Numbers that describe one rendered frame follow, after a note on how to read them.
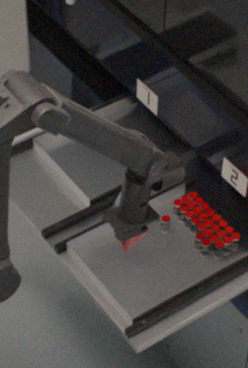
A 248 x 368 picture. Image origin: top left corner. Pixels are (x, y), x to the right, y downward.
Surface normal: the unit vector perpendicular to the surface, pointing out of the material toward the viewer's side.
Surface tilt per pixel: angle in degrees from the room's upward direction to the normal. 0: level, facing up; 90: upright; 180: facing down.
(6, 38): 90
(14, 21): 90
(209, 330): 90
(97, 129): 91
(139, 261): 0
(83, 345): 0
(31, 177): 0
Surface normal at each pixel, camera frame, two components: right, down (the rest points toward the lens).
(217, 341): -0.82, 0.40
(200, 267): 0.01, -0.70
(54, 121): 0.61, 0.61
